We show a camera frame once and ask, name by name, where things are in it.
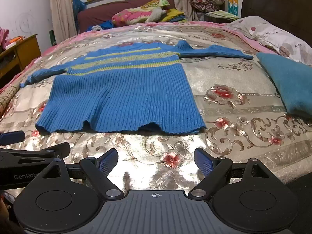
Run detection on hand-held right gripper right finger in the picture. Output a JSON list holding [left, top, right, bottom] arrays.
[[188, 147, 271, 200]]

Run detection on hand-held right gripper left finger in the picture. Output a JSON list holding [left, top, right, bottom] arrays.
[[39, 148, 125, 200]]

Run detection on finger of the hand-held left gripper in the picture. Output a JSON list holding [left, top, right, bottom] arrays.
[[0, 142, 71, 163], [0, 130, 26, 146]]

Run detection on blue striped knit sweater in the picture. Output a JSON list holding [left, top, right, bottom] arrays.
[[20, 40, 254, 135]]

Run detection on brown checked mat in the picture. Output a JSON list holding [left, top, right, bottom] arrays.
[[0, 85, 21, 117]]

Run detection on silver floral bedspread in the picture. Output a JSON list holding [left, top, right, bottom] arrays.
[[0, 22, 312, 193]]

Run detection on wooden desk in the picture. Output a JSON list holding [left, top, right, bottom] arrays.
[[0, 34, 42, 81]]

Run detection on orange toy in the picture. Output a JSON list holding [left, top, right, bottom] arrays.
[[8, 36, 26, 45]]

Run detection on pink cloth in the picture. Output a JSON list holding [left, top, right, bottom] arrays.
[[0, 27, 10, 51]]

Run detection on teal folded cloth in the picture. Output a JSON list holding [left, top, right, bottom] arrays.
[[256, 52, 312, 123]]

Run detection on pink floral bed sheet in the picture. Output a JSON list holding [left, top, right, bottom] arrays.
[[0, 21, 279, 90]]

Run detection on blue crumpled cloth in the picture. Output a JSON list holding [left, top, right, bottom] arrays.
[[88, 20, 115, 32]]

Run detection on maroon sofa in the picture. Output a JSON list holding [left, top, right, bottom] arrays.
[[77, 0, 186, 33]]

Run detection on blue plastic bag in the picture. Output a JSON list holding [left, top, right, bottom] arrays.
[[72, 0, 87, 30]]

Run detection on white floral pillow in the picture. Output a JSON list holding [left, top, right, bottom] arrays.
[[223, 16, 312, 66]]

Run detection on light green folded cloth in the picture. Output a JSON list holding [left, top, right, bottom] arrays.
[[207, 10, 240, 21]]

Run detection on pink floral folded quilt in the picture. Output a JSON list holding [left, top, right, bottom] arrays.
[[112, 0, 171, 27]]

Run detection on yellow folded cloth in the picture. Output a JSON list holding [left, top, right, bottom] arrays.
[[161, 8, 186, 22]]

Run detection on white plush toy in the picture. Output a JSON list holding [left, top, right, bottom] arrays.
[[147, 7, 167, 23]]

